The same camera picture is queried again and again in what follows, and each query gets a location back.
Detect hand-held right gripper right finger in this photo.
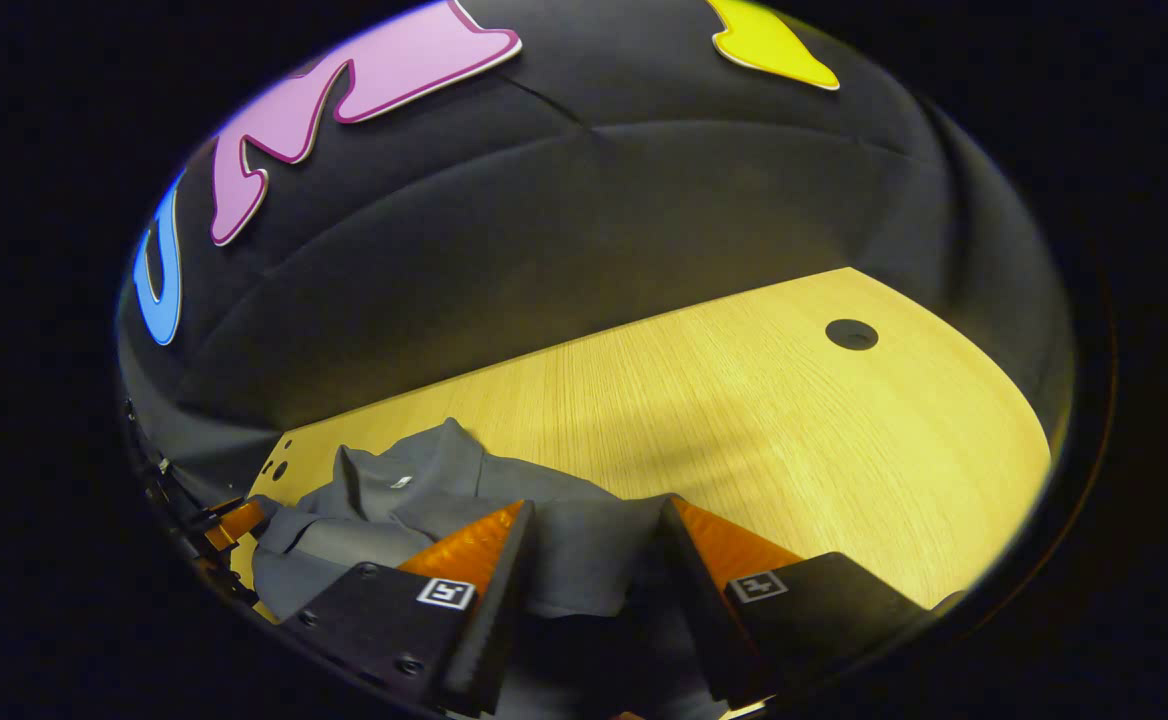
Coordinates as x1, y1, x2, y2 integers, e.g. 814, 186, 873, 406
657, 495, 930, 711

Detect black backdrop cloth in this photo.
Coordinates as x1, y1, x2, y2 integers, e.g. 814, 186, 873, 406
116, 0, 1075, 501

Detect grey button-up shirt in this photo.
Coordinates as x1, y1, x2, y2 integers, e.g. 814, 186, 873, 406
249, 418, 735, 720

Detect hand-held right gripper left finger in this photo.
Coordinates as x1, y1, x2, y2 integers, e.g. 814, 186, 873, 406
279, 500, 537, 717

